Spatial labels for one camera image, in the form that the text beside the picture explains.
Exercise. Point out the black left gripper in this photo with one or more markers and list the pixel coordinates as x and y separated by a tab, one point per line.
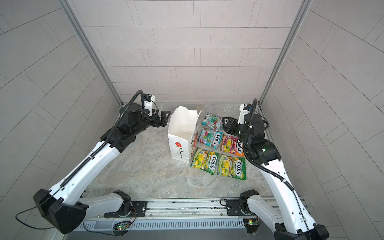
162	122

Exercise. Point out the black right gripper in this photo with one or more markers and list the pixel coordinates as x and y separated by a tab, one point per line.
231	124

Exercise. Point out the teal mint blossom candy packet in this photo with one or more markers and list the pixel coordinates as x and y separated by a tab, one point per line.
213	122

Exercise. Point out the orange Fox's fruits candy packet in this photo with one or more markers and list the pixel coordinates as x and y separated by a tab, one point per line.
232	145

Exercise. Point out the white floral paper bag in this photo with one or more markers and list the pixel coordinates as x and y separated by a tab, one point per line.
183	133

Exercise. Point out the green Fox's candy packet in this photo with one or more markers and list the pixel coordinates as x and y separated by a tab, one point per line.
232	167
205	160

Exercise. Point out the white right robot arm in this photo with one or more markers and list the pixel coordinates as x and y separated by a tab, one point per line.
292	221

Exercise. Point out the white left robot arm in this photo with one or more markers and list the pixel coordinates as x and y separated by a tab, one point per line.
62	205

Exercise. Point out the right circuit board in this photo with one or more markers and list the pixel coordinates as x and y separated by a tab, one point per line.
252	225

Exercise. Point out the circuit board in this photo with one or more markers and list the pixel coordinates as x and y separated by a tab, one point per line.
122	226
252	225

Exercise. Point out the left circuit board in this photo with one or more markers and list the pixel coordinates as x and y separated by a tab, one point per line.
122	226

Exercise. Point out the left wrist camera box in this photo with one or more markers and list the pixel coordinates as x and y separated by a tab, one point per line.
148	101

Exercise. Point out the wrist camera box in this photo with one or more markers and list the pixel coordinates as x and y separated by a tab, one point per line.
148	101
244	109

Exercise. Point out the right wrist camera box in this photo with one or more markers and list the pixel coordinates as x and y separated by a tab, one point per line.
244	109

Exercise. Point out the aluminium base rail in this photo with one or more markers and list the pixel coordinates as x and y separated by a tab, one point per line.
175	214

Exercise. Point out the aluminium corner post right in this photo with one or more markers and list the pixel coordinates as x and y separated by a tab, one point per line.
305	5

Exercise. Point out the aluminium corner post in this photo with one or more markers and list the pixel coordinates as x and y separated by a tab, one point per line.
305	5
87	46

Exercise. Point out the aluminium corner post left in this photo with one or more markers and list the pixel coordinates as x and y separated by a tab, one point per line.
87	46

